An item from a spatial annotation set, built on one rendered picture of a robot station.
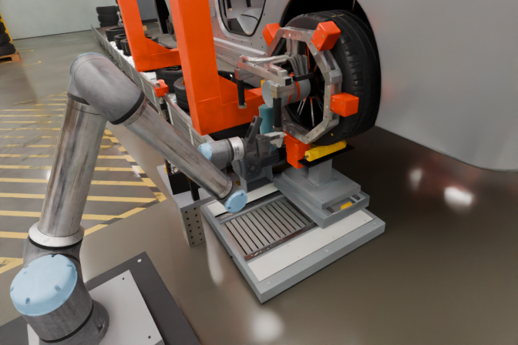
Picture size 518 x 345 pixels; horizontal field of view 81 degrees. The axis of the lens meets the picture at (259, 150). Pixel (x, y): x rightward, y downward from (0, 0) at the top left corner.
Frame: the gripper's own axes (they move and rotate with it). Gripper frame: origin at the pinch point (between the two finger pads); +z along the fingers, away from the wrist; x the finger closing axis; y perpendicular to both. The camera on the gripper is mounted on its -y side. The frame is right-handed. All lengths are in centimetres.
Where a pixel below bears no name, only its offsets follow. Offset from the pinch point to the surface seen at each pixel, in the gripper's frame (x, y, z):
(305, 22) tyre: -16, -45, 25
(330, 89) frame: 6.3, -15.7, 20.6
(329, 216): -13, 56, 32
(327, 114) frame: 3.1, -4.9, 21.3
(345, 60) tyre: 7.6, -26.8, 28.1
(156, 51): -254, -55, -9
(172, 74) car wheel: -238, -30, 1
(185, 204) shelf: -22, 29, -42
